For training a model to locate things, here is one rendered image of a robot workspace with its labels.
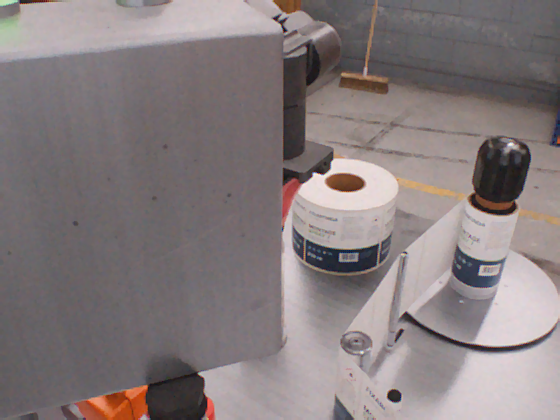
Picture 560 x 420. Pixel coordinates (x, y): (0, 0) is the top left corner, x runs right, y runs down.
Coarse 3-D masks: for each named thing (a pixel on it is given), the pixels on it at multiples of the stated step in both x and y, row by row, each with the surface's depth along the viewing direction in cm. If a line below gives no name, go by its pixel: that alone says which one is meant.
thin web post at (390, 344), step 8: (400, 256) 77; (408, 256) 77; (400, 264) 78; (400, 272) 78; (400, 280) 79; (400, 288) 80; (400, 296) 81; (392, 304) 82; (400, 304) 82; (392, 312) 83; (392, 320) 83; (392, 328) 84; (392, 336) 85; (384, 344) 87; (392, 344) 86
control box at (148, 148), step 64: (64, 0) 27; (192, 0) 26; (0, 64) 19; (64, 64) 20; (128, 64) 21; (192, 64) 22; (256, 64) 22; (0, 128) 20; (64, 128) 21; (128, 128) 22; (192, 128) 23; (256, 128) 24; (0, 192) 22; (64, 192) 22; (128, 192) 23; (192, 192) 24; (256, 192) 26; (0, 256) 23; (64, 256) 24; (128, 256) 25; (192, 256) 26; (256, 256) 28; (0, 320) 24; (64, 320) 26; (128, 320) 27; (192, 320) 28; (256, 320) 30; (0, 384) 26; (64, 384) 28; (128, 384) 29
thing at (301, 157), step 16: (288, 112) 52; (304, 112) 53; (288, 128) 53; (304, 128) 54; (288, 144) 53; (304, 144) 55; (320, 144) 57; (288, 160) 54; (304, 160) 54; (320, 160) 54; (304, 176) 52
